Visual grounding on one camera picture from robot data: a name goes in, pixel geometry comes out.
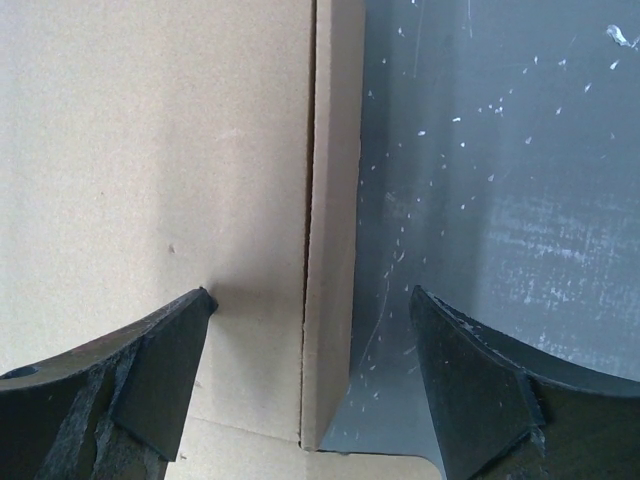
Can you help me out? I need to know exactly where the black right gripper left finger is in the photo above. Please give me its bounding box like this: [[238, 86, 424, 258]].
[[1, 288, 218, 479]]

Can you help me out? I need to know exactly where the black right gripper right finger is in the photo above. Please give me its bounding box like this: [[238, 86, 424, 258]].
[[410, 287, 639, 479]]

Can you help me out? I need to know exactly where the brown cardboard box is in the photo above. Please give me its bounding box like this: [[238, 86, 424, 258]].
[[1, 1, 439, 479]]

